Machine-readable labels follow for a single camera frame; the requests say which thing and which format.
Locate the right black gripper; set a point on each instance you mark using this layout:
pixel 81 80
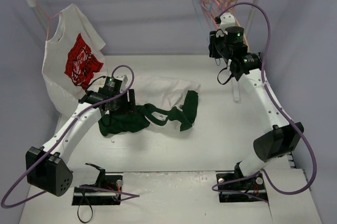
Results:
pixel 213 44

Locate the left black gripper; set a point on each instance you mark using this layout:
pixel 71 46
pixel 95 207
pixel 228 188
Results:
pixel 131 100

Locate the green and white t shirt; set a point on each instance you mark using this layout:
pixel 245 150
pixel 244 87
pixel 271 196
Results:
pixel 163 104

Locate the light blue hanger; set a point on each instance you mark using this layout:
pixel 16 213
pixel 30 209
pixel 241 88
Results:
pixel 200 11

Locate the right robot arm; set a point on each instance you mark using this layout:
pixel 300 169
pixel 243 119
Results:
pixel 279 138

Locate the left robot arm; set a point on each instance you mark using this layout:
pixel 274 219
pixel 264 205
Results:
pixel 47 166

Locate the white red print t shirt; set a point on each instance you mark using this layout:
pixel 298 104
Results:
pixel 72 59

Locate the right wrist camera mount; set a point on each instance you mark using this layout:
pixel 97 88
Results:
pixel 225 20

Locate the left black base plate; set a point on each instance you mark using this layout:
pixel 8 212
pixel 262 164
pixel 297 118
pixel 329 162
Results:
pixel 109 184

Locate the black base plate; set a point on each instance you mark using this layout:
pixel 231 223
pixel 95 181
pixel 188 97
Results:
pixel 109 184
pixel 248 190

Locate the pink wire hanger left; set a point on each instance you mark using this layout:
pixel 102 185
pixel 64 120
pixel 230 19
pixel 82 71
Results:
pixel 47 18

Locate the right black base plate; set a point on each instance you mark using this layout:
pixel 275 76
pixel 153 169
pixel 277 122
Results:
pixel 248 190

